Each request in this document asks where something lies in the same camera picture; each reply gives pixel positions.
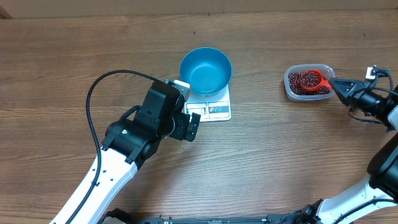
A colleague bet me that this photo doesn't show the blue metal bowl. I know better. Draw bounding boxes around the blue metal bowl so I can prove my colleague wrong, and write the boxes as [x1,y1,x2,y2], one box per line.
[179,47,233,97]

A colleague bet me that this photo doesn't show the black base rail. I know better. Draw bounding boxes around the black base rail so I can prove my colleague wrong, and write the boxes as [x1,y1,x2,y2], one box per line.
[98,208,297,224]

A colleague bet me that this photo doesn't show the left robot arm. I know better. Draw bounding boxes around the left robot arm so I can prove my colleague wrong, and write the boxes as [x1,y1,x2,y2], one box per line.
[52,80,200,224]

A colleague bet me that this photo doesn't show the white kitchen scale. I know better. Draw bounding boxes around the white kitchen scale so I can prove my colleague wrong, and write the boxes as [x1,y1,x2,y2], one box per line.
[183,85,231,122]

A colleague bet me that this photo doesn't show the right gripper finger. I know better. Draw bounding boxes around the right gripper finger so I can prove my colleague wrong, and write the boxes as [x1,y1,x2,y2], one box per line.
[333,86,353,106]
[329,78,363,90]

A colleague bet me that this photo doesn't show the clear plastic container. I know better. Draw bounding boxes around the clear plastic container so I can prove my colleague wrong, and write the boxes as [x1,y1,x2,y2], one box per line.
[284,63,336,101]

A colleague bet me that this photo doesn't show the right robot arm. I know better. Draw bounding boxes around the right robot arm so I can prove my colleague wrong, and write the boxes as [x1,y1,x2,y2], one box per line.
[274,78,397,224]

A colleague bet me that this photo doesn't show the red scoop with blue handle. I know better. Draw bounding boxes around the red scoop with blue handle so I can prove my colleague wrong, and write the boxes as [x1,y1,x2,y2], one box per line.
[299,70,333,91]

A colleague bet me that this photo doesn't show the red beans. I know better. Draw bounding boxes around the red beans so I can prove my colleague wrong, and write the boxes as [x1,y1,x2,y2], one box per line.
[288,70,330,95]

